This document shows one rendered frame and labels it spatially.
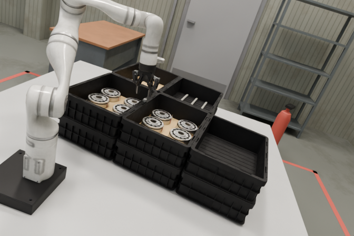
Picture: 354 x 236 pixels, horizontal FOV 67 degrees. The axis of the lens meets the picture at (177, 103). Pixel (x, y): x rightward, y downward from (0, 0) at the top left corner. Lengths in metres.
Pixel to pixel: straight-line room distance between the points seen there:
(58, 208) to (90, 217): 0.11
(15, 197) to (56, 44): 0.49
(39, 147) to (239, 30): 3.76
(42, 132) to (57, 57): 0.24
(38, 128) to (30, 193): 0.22
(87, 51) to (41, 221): 2.27
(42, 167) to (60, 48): 0.39
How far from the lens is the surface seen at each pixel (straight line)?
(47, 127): 0.92
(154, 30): 1.13
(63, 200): 1.05
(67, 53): 0.94
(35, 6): 5.11
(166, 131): 1.28
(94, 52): 3.00
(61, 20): 1.09
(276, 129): 3.28
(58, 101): 0.85
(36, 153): 0.96
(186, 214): 1.10
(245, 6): 4.34
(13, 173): 1.07
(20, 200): 0.99
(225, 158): 1.25
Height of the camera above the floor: 1.45
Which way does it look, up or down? 23 degrees down
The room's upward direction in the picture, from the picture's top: 18 degrees clockwise
